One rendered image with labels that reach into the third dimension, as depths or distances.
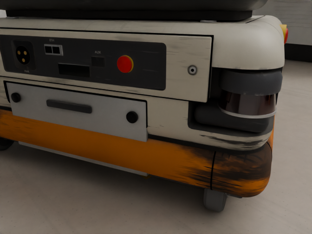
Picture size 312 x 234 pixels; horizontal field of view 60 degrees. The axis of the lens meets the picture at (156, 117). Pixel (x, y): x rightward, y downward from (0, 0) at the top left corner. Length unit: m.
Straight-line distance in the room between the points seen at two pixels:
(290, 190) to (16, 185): 0.49
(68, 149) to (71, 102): 0.09
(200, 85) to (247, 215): 0.23
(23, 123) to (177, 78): 0.32
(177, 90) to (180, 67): 0.03
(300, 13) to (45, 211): 1.70
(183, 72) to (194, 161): 0.12
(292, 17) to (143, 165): 1.59
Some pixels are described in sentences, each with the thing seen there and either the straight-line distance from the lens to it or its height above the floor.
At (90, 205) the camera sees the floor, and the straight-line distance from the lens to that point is 0.48.
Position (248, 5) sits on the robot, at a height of 0.30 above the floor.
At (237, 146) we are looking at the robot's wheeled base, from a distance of 0.37.
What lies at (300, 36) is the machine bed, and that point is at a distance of 1.87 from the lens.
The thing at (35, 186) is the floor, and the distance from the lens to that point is 0.55.
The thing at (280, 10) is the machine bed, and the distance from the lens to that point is 1.92.
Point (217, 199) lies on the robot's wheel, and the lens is 0.42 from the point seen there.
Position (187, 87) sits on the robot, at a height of 0.21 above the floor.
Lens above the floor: 0.30
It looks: 22 degrees down
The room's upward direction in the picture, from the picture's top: straight up
